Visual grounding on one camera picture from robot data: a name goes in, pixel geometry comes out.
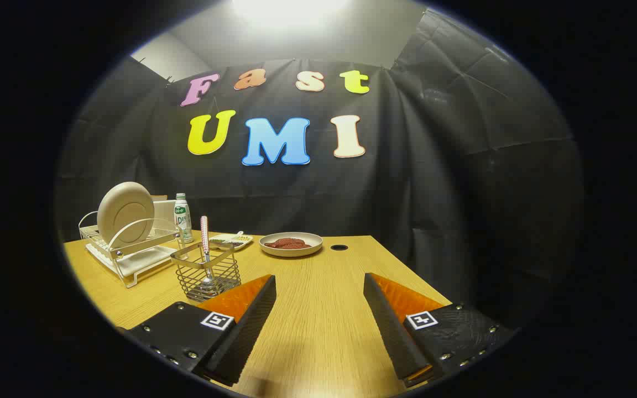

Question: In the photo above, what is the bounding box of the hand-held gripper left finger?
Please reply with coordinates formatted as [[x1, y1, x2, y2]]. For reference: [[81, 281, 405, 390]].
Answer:
[[125, 275, 277, 387]]

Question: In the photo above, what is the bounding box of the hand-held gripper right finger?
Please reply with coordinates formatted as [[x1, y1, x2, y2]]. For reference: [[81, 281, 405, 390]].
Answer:
[[363, 272, 518, 389]]

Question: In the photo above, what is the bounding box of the metal wire basket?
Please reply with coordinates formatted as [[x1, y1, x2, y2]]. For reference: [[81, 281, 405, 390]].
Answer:
[[170, 242, 242, 302]]

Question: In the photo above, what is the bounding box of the spoon with red checked handle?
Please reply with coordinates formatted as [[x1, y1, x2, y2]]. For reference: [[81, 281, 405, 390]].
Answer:
[[200, 216, 217, 288]]

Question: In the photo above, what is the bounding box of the white wire dish rack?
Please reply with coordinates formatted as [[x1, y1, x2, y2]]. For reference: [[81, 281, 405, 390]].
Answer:
[[79, 210, 186, 289]]

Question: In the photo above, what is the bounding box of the beige plate with meat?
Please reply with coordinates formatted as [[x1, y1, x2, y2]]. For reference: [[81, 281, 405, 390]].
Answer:
[[259, 232, 323, 258]]

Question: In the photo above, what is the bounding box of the white divided tray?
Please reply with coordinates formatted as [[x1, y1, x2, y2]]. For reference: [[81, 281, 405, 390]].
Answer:
[[208, 231, 254, 252]]

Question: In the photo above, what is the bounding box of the white bottle with green label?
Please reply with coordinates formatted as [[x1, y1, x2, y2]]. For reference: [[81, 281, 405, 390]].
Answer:
[[174, 193, 194, 244]]

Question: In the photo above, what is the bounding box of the black backdrop cloth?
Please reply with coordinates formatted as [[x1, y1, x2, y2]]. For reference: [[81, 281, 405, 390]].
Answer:
[[56, 8, 582, 332]]

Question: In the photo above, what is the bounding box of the white toaster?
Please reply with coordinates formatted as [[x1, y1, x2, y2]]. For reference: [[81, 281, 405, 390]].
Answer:
[[153, 195, 176, 227]]

